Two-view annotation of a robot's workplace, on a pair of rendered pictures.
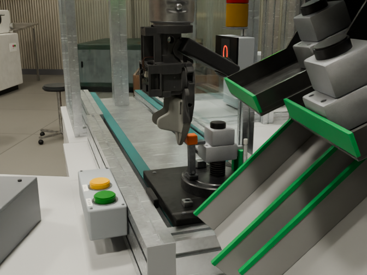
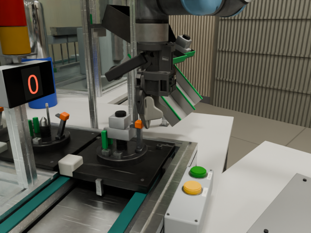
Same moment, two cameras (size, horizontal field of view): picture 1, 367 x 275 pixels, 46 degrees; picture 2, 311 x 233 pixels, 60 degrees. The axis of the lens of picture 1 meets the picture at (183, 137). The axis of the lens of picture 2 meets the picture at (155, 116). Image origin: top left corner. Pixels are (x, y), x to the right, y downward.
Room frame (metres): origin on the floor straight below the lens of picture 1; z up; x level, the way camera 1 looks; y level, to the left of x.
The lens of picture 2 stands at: (1.26, 0.41, 1.32)
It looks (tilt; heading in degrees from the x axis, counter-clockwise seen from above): 19 degrees down; 217
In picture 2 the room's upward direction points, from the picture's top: straight up
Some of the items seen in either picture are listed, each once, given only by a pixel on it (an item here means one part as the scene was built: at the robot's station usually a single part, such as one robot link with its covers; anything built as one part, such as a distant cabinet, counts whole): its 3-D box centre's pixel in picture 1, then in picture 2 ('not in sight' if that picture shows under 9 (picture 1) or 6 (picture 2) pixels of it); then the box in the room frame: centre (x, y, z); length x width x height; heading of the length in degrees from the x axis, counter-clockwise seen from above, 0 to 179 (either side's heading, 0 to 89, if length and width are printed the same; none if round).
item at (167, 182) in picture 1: (217, 189); (122, 157); (0.78, -0.07, 0.96); 0.24 x 0.24 x 0.02; 18
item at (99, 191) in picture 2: not in sight; (99, 187); (0.90, -0.03, 0.95); 0.01 x 0.01 x 0.04; 18
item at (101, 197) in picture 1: (105, 199); (198, 173); (0.73, 0.14, 0.96); 0.04 x 0.04 x 0.02
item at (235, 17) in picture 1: (237, 15); (15, 40); (1.00, -0.12, 1.28); 0.05 x 0.05 x 0.05
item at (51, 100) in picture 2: not in sight; (40, 82); (0.46, -1.01, 0.99); 0.16 x 0.16 x 0.27
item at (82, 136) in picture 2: not in sight; (44, 129); (0.86, -0.31, 1.01); 0.24 x 0.24 x 0.13; 18
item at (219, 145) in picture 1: (222, 139); (117, 124); (0.78, -0.07, 1.06); 0.08 x 0.04 x 0.07; 108
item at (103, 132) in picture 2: (235, 157); (104, 139); (0.81, -0.10, 1.01); 0.01 x 0.01 x 0.05; 18
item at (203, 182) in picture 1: (217, 179); (121, 151); (0.78, -0.07, 0.98); 0.14 x 0.14 x 0.02
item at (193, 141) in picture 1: (195, 153); (136, 133); (0.77, -0.02, 1.04); 0.04 x 0.02 x 0.08; 108
